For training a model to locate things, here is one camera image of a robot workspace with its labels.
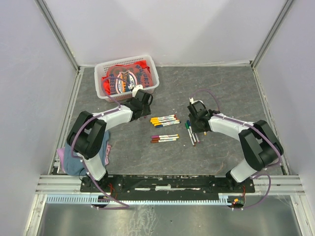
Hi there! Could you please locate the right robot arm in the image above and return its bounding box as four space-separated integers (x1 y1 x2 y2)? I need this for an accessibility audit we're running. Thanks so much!
188 98 284 192

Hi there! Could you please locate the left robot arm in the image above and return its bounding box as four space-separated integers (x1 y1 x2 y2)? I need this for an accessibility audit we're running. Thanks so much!
66 89 153 192

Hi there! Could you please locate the yellow cap marker top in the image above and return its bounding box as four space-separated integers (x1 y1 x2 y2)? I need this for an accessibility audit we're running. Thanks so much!
150 115 176 122

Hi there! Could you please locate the orange printed shirt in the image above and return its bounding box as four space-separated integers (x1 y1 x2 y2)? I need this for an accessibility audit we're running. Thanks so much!
100 60 154 96

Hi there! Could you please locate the brown cap marker lower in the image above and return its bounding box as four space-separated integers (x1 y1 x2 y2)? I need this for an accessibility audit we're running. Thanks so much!
151 139 177 144

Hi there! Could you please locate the blue and pink cloth pile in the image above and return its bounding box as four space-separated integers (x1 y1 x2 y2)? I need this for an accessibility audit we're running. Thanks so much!
57 131 111 176

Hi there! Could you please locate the small circuit board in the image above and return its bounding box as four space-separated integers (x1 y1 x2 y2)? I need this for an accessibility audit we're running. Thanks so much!
231 198 246 208

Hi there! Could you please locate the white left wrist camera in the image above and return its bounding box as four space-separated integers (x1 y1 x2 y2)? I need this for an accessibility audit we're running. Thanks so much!
132 85 143 97

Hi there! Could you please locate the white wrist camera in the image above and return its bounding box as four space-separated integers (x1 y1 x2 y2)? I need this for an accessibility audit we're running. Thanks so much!
189 97 197 104
132 85 143 97

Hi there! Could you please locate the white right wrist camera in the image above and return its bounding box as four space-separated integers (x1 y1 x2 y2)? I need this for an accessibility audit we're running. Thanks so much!
189 97 197 104

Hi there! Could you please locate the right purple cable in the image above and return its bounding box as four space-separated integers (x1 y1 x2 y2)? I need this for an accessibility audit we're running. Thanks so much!
190 88 283 211

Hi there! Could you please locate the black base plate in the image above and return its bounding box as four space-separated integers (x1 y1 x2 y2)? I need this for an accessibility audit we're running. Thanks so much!
80 174 256 194

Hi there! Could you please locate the light blue cable duct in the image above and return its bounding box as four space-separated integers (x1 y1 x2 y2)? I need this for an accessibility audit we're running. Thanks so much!
46 193 233 204

